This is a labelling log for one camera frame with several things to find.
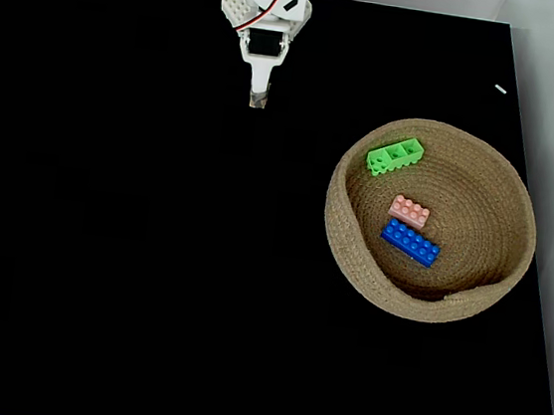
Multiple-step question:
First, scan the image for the woven jute round basket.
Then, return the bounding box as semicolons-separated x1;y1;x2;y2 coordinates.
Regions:
313;108;550;335

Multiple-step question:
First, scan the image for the pink lego block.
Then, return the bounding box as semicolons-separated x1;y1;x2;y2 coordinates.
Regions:
386;192;434;231

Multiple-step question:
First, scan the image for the red servo cable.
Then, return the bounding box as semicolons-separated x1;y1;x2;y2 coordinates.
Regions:
234;0;288;37

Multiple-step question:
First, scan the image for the blue lego block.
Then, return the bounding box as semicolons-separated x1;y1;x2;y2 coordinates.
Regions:
376;217;445;270

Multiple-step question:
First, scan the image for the green lego block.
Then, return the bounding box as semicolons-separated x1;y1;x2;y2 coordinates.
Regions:
364;133;426;184

